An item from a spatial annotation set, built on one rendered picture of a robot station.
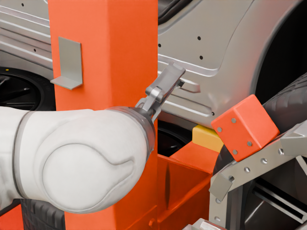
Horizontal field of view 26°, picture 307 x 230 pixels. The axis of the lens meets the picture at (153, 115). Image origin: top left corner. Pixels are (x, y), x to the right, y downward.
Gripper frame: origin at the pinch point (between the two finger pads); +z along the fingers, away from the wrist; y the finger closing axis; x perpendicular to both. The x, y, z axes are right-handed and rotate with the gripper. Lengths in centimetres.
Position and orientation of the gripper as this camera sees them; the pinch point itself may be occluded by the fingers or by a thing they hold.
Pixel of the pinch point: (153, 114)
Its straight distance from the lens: 106.3
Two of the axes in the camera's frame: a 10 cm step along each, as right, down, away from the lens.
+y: 5.1, -8.3, -2.3
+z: 2.0, -1.5, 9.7
